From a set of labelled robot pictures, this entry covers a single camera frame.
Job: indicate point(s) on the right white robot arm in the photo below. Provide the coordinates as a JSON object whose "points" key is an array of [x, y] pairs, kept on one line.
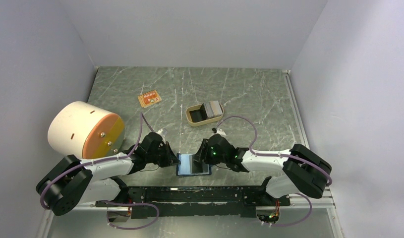
{"points": [[299, 169]]}

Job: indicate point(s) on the beige oval card tray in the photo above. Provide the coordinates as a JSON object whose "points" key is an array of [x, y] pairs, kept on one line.
{"points": [[194, 116]]}

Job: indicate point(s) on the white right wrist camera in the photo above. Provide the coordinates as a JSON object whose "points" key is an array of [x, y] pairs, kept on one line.
{"points": [[219, 131]]}

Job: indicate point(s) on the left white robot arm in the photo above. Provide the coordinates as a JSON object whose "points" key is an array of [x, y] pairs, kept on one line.
{"points": [[74, 181]]}

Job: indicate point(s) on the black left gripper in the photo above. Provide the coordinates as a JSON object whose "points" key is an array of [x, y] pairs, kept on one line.
{"points": [[170, 158]]}

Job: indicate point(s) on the stack of cards in tray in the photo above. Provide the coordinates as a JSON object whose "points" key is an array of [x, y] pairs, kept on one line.
{"points": [[212, 109]]}

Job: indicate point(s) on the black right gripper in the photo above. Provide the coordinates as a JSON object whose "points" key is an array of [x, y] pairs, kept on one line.
{"points": [[201, 153]]}

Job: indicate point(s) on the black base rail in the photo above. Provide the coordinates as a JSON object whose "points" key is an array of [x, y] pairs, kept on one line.
{"points": [[164, 201]]}

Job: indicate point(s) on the aluminium frame rail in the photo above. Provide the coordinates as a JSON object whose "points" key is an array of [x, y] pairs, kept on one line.
{"points": [[294, 217]]}

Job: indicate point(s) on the blue leather card holder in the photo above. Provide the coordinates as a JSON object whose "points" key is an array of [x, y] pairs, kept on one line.
{"points": [[183, 170]]}

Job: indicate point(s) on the large white cylinder roll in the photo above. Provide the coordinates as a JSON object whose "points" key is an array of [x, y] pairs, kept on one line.
{"points": [[86, 131]]}

